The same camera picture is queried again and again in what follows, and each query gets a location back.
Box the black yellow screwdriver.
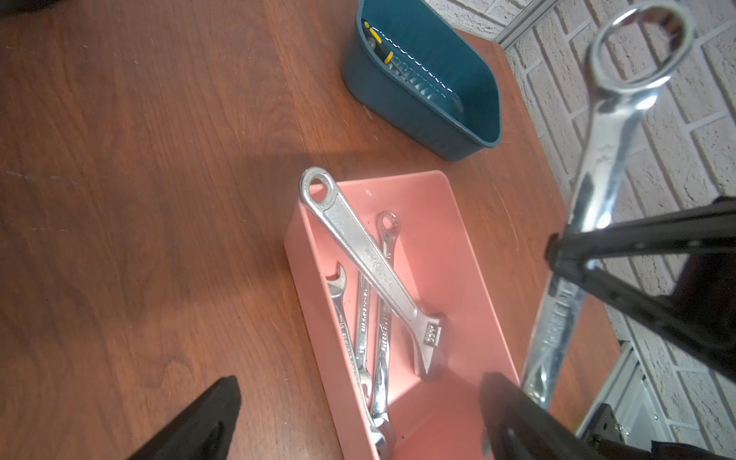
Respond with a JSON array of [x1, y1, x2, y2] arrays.
[[361, 20, 461, 110]]

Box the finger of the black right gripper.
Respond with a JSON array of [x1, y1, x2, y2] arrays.
[[545, 197, 735, 259], [546, 253, 735, 380]]

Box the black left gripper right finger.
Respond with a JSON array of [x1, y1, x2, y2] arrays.
[[479, 372, 581, 459]]

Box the silver 19 combination wrench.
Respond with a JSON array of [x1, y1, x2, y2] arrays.
[[370, 211, 401, 448]]

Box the large silver adjustable wrench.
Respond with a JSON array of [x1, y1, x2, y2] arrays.
[[299, 167, 446, 381]]

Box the silver 16 combination wrench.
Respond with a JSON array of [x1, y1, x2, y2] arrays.
[[326, 262, 387, 459]]

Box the teal plastic bin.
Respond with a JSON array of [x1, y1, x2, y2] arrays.
[[342, 1, 502, 161]]

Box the right aluminium corner post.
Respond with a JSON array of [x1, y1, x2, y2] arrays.
[[494, 0, 559, 50]]

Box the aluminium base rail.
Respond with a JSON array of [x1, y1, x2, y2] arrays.
[[576, 341, 675, 450]]

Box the pink plastic storage box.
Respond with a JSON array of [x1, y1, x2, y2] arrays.
[[285, 171, 517, 459]]

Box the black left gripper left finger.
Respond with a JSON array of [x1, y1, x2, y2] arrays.
[[130, 376, 242, 460]]

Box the silver 22 combination wrench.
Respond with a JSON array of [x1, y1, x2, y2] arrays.
[[521, 1, 695, 410]]

